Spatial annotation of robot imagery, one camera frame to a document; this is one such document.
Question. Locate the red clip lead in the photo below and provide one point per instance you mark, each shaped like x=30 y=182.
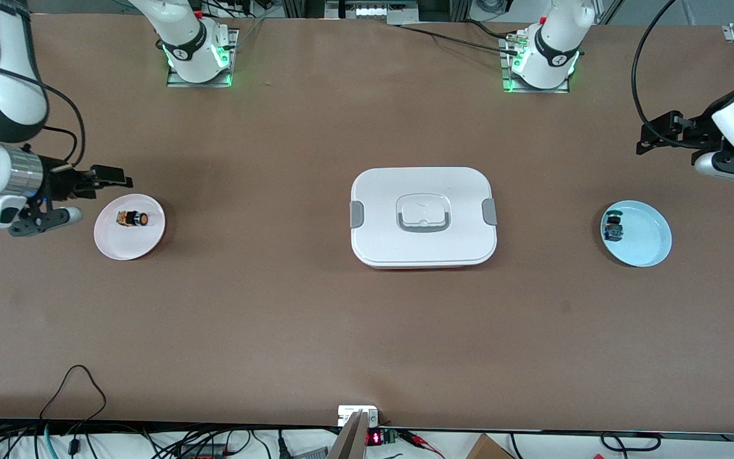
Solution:
x=421 y=441

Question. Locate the pale pink round plate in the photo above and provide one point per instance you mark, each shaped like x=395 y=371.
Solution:
x=131 y=245

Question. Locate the small dark blue part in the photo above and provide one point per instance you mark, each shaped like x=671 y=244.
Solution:
x=613 y=227

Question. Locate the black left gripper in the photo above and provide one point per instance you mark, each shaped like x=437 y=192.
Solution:
x=694 y=127

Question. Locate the white socket block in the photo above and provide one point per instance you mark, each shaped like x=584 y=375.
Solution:
x=348 y=413

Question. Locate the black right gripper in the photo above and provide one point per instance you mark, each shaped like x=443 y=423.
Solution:
x=59 y=183

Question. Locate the white power strip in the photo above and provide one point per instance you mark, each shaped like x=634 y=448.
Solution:
x=373 y=11

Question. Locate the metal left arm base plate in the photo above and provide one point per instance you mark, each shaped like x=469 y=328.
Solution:
x=536 y=90

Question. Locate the white lidded storage box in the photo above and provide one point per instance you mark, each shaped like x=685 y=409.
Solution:
x=424 y=248

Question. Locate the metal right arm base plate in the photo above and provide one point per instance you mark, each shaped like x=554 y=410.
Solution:
x=201 y=83

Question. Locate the brown cardboard box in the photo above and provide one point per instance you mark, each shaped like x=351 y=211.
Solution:
x=488 y=449

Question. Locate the orange push-button switch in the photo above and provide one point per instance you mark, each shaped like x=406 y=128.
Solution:
x=132 y=219

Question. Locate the aluminium profile bar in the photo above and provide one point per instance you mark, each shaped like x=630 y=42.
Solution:
x=349 y=443

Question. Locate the light blue round plate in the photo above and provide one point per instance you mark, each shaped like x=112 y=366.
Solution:
x=644 y=236

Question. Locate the red digit display module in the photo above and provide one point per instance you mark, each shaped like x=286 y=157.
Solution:
x=374 y=438

